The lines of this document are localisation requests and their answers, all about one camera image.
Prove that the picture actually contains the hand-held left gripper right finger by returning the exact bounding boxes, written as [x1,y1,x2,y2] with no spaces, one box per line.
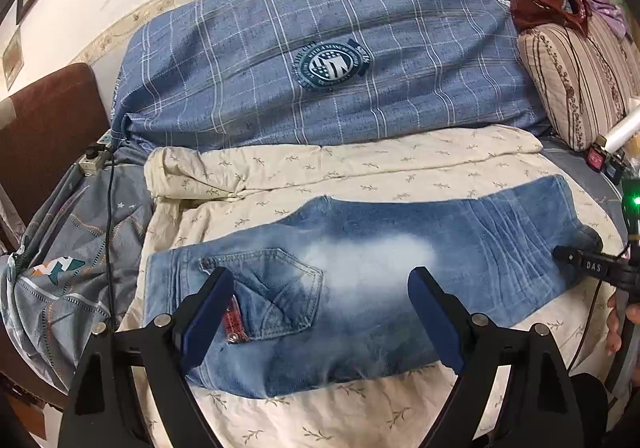
[407,266,610,448]

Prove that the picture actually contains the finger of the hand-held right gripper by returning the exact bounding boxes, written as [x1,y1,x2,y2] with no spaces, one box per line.
[552,245,611,280]

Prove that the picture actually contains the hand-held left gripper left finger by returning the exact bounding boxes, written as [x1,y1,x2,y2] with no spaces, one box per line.
[57,266,236,448]

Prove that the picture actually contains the faded blue jeans pants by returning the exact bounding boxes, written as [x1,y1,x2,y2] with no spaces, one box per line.
[145,174,603,399]

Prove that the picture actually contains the person's right hand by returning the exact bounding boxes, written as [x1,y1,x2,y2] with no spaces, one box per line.
[606,295,640,355]

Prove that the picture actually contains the small red box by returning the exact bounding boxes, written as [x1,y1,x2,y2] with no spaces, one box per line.
[587,143,608,174]

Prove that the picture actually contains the white plastic film roll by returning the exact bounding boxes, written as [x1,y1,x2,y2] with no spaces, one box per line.
[602,106,640,155]

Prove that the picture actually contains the cream leaf-print blanket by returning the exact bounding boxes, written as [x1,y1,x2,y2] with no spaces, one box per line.
[117,124,626,448]

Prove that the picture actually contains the striped beige pillow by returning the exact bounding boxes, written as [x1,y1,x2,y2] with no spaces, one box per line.
[517,21,640,152]

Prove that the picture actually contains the grey patterned duvet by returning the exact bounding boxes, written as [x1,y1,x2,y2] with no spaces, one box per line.
[0,135,156,391]

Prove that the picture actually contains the white power strip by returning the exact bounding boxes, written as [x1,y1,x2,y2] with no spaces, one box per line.
[80,131,118,174]

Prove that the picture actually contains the purple cloth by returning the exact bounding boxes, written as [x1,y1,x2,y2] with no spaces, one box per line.
[575,0,628,39]

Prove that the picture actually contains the blue plaid quilt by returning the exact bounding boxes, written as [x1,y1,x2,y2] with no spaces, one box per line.
[111,0,547,150]

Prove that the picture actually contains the brown headboard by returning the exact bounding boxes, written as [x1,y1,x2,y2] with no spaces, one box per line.
[0,62,111,251]

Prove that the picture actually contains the black power cable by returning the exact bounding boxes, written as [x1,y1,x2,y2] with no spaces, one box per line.
[102,143,119,329]

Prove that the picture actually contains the small cream wall plaque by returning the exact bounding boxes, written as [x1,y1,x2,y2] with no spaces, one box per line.
[2,27,25,92]

